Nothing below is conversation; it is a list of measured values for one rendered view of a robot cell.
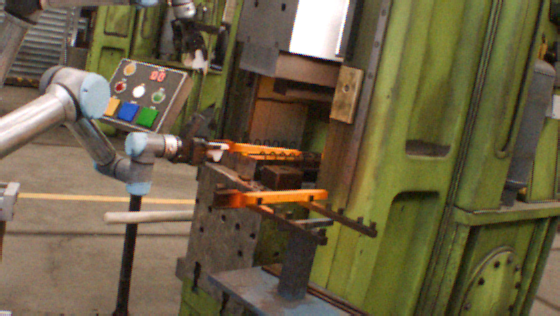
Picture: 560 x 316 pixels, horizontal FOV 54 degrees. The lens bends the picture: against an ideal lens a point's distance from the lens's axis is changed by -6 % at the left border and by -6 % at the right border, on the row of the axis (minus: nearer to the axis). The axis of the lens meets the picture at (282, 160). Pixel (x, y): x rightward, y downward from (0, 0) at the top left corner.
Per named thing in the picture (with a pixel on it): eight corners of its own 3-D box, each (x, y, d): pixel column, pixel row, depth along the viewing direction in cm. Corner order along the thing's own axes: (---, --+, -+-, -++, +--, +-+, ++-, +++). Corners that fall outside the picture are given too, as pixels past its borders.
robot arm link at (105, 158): (14, 80, 150) (95, 180, 189) (39, 88, 145) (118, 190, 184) (41, 51, 155) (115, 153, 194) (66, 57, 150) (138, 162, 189)
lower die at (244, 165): (252, 180, 200) (257, 156, 198) (220, 164, 214) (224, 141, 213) (338, 181, 228) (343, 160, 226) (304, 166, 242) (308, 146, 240)
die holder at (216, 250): (239, 319, 194) (264, 194, 185) (182, 273, 222) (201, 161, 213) (351, 298, 231) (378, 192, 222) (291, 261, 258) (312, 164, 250)
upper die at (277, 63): (273, 77, 193) (279, 49, 191) (238, 68, 208) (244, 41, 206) (358, 91, 221) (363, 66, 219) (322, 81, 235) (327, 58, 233)
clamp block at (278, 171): (274, 192, 191) (278, 172, 190) (259, 184, 197) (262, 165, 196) (301, 191, 199) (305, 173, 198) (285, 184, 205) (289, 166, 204)
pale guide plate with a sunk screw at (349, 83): (348, 123, 184) (360, 70, 180) (329, 116, 190) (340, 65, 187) (353, 123, 185) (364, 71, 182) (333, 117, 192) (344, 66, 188)
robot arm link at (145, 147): (121, 155, 178) (125, 128, 177) (152, 157, 186) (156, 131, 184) (132, 162, 173) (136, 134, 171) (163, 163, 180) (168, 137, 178)
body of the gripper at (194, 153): (194, 160, 196) (163, 159, 188) (199, 136, 195) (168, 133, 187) (207, 167, 191) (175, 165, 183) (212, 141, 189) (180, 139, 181)
